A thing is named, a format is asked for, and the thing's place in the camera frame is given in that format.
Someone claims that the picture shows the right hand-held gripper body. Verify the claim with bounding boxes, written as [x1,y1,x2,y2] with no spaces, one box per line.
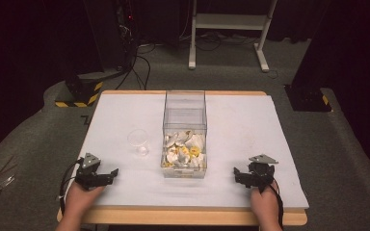
[244,154,279,191]

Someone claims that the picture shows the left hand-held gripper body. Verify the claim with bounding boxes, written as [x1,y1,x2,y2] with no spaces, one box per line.
[74,152,110,191]

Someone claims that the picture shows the clear plastic cup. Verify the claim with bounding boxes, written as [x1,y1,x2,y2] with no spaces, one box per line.
[126,128,150,158]

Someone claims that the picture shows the pile of white yellow pieces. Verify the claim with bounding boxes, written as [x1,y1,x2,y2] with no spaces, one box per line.
[162,129,207,168]

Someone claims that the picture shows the clear plastic box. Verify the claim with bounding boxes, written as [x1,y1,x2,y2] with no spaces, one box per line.
[160,90,208,179]

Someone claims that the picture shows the person's left hand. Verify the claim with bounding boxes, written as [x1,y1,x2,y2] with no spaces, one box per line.
[64,182,106,223]

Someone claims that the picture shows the person's right hand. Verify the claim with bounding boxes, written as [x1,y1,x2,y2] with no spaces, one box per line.
[250,181,281,227]

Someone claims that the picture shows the white table mat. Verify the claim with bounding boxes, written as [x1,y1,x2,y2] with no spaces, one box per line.
[72,92,310,210]

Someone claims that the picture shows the wooden table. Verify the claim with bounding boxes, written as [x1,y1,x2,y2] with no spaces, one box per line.
[56,90,309,227]

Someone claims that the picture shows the black yellow striped stand base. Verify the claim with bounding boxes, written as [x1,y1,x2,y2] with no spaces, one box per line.
[54,70,105,109]

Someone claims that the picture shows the black equipment rack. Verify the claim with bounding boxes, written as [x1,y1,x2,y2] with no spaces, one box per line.
[82,0,139,73]

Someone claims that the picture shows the white metal stand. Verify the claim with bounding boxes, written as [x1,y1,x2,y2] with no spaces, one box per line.
[188,0,279,73]

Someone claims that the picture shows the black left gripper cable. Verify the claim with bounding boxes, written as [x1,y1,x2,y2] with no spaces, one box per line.
[58,157,85,217]

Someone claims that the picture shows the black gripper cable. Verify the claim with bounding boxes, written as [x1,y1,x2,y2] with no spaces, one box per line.
[58,157,85,217]
[262,179,285,229]

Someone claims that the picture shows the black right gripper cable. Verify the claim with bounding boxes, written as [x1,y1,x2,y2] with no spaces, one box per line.
[262,179,285,229]

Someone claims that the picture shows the black floor cables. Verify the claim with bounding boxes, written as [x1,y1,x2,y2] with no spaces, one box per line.
[115,32,157,91]

